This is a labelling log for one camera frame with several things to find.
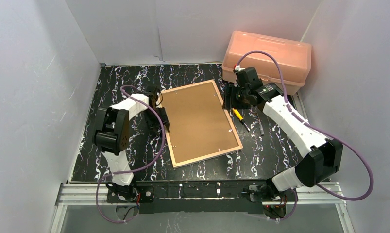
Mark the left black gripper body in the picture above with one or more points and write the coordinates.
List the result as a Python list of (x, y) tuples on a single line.
[(161, 119)]

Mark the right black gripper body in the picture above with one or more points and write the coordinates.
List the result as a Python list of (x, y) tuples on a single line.
[(228, 96)]

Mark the yellow handled screwdriver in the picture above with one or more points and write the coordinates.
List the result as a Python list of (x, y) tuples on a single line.
[(241, 119)]

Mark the white wooden photo frame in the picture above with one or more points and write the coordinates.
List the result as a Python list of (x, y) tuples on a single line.
[(200, 129)]

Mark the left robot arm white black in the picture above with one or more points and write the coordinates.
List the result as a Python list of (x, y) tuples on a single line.
[(111, 132)]

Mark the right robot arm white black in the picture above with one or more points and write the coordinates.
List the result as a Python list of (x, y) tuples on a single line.
[(321, 156)]

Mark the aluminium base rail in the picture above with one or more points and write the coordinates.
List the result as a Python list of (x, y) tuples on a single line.
[(89, 194)]

